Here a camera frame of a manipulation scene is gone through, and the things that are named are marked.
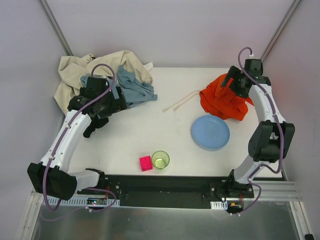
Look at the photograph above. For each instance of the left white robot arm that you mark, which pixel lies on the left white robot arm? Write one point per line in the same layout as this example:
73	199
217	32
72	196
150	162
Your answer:
98	99

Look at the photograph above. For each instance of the orange cloth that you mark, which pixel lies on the orange cloth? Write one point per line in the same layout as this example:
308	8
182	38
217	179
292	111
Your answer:
218	101

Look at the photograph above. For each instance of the white cable duct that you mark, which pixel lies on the white cable duct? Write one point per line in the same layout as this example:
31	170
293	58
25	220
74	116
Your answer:
218	205
83	201

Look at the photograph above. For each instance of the left aluminium corner post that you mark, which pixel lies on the left aluminium corner post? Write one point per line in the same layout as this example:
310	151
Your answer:
55	26

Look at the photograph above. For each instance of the right aluminium corner post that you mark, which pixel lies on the right aluminium corner post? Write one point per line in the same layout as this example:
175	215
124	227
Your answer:
293	7

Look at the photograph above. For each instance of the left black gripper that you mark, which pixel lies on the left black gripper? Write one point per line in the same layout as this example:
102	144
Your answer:
122	98

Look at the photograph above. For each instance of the black cloth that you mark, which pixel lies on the black cloth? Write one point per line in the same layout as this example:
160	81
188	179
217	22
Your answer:
96	123

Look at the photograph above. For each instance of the aluminium corner post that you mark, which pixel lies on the aluminium corner post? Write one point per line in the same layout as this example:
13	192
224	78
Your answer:
55	26
293	7

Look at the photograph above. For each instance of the right white cable duct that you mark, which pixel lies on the right white cable duct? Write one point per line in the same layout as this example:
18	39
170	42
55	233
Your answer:
218	205

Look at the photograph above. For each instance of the pink plastic cube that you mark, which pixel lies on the pink plastic cube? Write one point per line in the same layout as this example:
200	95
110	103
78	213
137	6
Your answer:
145	163

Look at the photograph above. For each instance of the beige cloth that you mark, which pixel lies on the beige cloth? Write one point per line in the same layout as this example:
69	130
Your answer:
72	68

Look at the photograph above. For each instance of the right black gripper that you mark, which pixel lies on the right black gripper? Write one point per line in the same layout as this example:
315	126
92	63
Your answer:
231	78

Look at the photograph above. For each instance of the blue-grey cloth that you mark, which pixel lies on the blue-grey cloth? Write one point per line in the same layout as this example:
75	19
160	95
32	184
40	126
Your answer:
135	91

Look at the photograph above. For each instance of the green transparent cup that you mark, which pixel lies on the green transparent cup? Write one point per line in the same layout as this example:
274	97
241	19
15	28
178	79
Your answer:
160	159

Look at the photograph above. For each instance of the blue plastic plate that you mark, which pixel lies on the blue plastic plate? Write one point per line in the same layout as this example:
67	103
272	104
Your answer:
210	132

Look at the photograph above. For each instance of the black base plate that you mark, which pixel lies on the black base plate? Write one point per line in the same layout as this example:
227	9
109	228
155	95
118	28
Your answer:
185	192

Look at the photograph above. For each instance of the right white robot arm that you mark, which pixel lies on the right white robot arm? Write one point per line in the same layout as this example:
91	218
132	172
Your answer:
271	139

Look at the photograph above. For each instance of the left white cable duct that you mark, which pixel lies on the left white cable duct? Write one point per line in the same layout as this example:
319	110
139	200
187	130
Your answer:
83	201

